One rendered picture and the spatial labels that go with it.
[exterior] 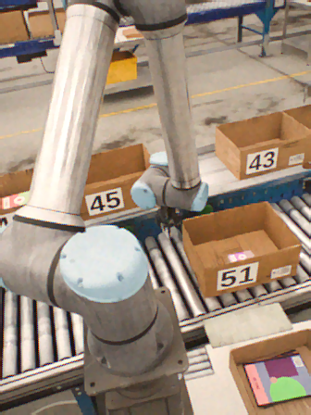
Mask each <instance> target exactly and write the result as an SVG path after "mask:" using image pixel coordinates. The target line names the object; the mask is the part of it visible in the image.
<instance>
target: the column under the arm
mask: <svg viewBox="0 0 311 415"><path fill-rule="evenodd" d="M105 399H106V415H194V414H193V407H192V404H191V399H190V396H189V393H188V389H187V385H186V383H185V379H184V375H183V372H182V373H178V375H174V376H170V377H166V378H162V379H159V380H156V381H155V382H154V383H152V384H149V385H145V386H143V387H136V386H129V387H126V388H122V389H119V390H115V391H110V392H106V393H105Z"/></svg>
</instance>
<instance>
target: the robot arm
mask: <svg viewBox="0 0 311 415"><path fill-rule="evenodd" d="M61 1H62V5H63V7H64V9H65V11H66V12H67V14H66V15H67V18H66V23H65V28H64V33H63V37H62V42H61V46H60V50H59V55H58V60H57V65H56V73H54V78H53V82H52V86H51V92H50V96H49V100H48V105H47V110H46V114H45V118H44V127H43V132H42V136H41V141H40V145H39V150H38V155H37V159H36V164H35V168H34V173H33V178H32V183H31V190H30V195H29V199H28V202H26V205H25V206H24V207H22V208H21V209H19V210H17V211H16V212H15V215H14V219H13V222H10V223H8V224H7V226H4V227H2V228H1V229H0V285H2V286H3V287H5V288H7V290H8V291H10V292H11V293H13V294H15V295H18V296H25V297H28V298H31V299H34V300H36V301H39V302H42V303H45V304H47V305H50V306H53V307H57V308H62V309H64V310H67V311H70V312H72V313H75V314H78V315H80V316H81V317H82V318H83V319H85V320H86V322H87V324H88V326H89V329H88V347H89V350H90V352H91V354H92V356H93V359H94V361H95V362H96V363H97V365H98V366H99V367H100V368H102V369H103V370H104V371H107V372H109V373H113V375H116V376H121V377H130V376H135V375H139V373H143V372H145V371H148V370H150V369H152V368H153V367H154V366H155V365H156V364H157V363H159V362H160V361H161V359H162V358H163V357H164V356H165V355H166V354H167V352H168V350H169V349H170V347H171V344H172V340H173V334H174V330H173V324H172V319H171V316H170V314H168V311H167V309H166V308H165V306H164V305H163V304H162V303H161V302H160V301H159V300H157V299H156V294H155V291H154V287H153V283H152V279H151V276H150V272H149V269H148V263H147V258H146V255H145V253H144V252H143V249H142V247H141V246H140V245H139V243H138V241H137V240H136V238H135V237H134V236H133V235H132V234H131V233H130V232H129V231H127V230H126V229H123V228H121V229H120V228H119V227H118V226H114V225H98V226H93V227H90V228H87V229H86V226H87V225H86V223H85V222H83V220H82V219H81V217H80V208H81V200H82V195H83V190H85V185H86V181H87V175H88V170H89V167H90V162H91V157H92V152H93V143H94V138H95V134H96V130H97V125H98V120H99V115H100V110H101V105H102V101H103V96H104V92H105V87H106V78H107V73H108V69H109V64H110V58H111V55H113V50H114V45H115V41H116V36H117V33H118V28H119V23H120V19H121V18H122V17H132V19H133V21H134V26H135V30H136V31H138V32H139V34H142V35H143V36H144V40H145V44H146V49H147V55H148V59H149V65H150V70H151V75H152V80H153V85H154V90H155V100H156V104H157V110H158V115H159V120H160V126H161V131H162V135H163V140H164V146H165V151H166V152H160V153H156V154H153V155H152V156H151V157H150V163H151V166H150V167H149V168H148V169H147V171H146V172H145V173H144V174H143V175H142V178H140V179H139V180H138V181H137V182H136V183H135V184H134V185H133V186H132V188H131V197H132V199H133V201H134V202H135V203H136V205H137V206H138V207H139V208H143V209H151V208H154V207H155V206H160V207H159V208H158V210H157V211H156V212H157V215H155V221H156V224H157V225H158V227H159V228H160V229H161V231H162V232H163V234H164V235H165V236H166V237H167V238H171V237H172V236H173V234H174V233H175V234H176V235H177V236H178V231H177V228H176V227H180V224H181V226H182V215H181V214H180V212H179V210H178V208H180V209H186V210H190V211H202V210H203V209H204V208H205V203H206V201H207V198H208V192H209V186H208V183H207V182H202V177H201V173H200V168H199V160H198V153H196V144H195V137H194V129H193V113H192V106H191V98H190V90H189V83H188V75H187V68H186V59H185V52H184V44H183V37H182V27H183V25H184V24H185V22H186V21H187V10H186V5H185V0H61ZM180 218H181V221H180ZM168 227H169V232H168ZM85 230H86V231H85Z"/></svg>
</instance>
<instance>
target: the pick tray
mask: <svg viewBox="0 0 311 415"><path fill-rule="evenodd" d="M293 349H295V350H296V352H297V353H299V354H300V356H301V358H302V360H303V362H304V364H305V366H306V367H307V368H308V369H309V371H310V372H311V329H308V328H307V329H303V330H300V331H296V332H292V333H286V334H282V335H278V336H275V337H271V338H268V339H265V340H261V341H258V342H253V343H251V344H247V345H244V346H242V347H238V348H235V349H232V350H231V351H230V365H229V368H230V372H231V375H232V377H233V380H234V382H235V384H236V386H237V388H238V391H239V393H240V396H241V398H242V400H243V404H244V407H245V409H246V411H247V414H248V415H311V396H309V397H304V398H299V399H295V400H291V401H286V403H280V404H278V405H275V406H273V407H270V408H268V409H263V407H262V408H258V407H257V404H256V401H255V399H254V397H253V394H252V391H251V388H250V386H249V383H248V381H247V378H246V375H245V372H244V370H243V363H244V362H250V361H256V360H260V359H265V358H270V357H273V356H276V355H278V354H280V353H284V352H287V351H290V350H293Z"/></svg>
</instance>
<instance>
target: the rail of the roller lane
mask: <svg viewBox="0 0 311 415"><path fill-rule="evenodd" d="M308 301H311V281H308V282H305V283H300V284H297V285H295V286H292V287H288V288H285V290H281V291H278V292H276V293H273V294H270V295H267V296H261V297H259V298H256V299H252V300H249V301H246V302H243V303H241V304H238V305H234V306H231V307H228V308H223V309H220V310H217V311H214V312H211V313H207V314H205V315H202V316H199V318H195V319H192V320H189V321H185V322H182V323H180V330H181V334H182V337H183V341H184V343H185V342H188V341H191V340H193V339H196V338H200V337H203V336H206V335H207V333H206V330H205V326H204V324H203V320H208V319H212V318H215V317H216V316H220V315H224V314H229V313H232V312H237V311H241V310H245V309H249V308H257V307H261V306H265V305H269V304H273V303H279V304H280V307H281V308H282V309H286V308H291V307H294V306H297V305H300V304H303V303H305V302H308ZM81 377H84V354H82V355H79V356H77V357H74V358H68V359H65V360H62V361H59V362H57V363H53V364H50V365H47V366H44V367H41V368H38V369H35V370H32V371H27V372H23V373H21V374H20V375H18V376H15V377H11V378H8V379H5V380H3V381H0V405H1V404H4V403H6V402H7V401H9V400H12V399H15V398H19V397H22V396H27V395H30V394H33V393H36V392H39V391H42V390H44V389H47V388H50V387H53V386H57V385H60V384H64V383H67V382H70V381H73V380H76V379H79V378H81Z"/></svg>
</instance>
